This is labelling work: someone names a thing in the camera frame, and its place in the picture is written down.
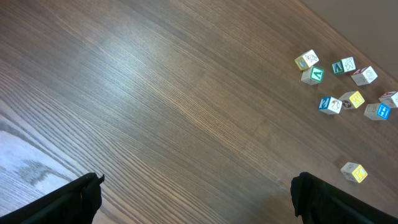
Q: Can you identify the yellow top block lower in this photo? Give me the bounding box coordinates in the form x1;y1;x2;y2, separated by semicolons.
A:
340;162;368;184

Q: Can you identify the white block blue side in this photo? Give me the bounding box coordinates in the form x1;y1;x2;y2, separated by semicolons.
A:
351;66;378;86

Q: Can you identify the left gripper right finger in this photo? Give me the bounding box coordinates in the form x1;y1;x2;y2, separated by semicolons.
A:
290;172;397;224

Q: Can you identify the yellow top block upper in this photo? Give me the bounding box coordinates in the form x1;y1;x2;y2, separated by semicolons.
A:
339;91;365;110

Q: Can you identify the blue H block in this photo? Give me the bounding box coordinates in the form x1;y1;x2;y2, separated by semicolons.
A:
364;103;391;120

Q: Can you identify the white block green N side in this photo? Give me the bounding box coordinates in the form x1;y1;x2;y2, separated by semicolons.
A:
379;91;398;108

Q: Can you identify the yellow edge block far left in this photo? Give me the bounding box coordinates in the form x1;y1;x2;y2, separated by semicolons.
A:
294;50;319;71

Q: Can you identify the white block red side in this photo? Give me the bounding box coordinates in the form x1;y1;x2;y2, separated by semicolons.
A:
318;96;343;114

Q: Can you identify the green V block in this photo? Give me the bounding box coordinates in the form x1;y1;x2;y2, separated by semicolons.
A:
301;66;325;85

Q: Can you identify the teal sided block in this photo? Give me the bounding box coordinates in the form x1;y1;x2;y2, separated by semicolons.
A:
332;57;356;75

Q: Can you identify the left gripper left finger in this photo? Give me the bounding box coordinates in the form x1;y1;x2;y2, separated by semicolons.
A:
1;172;104;224

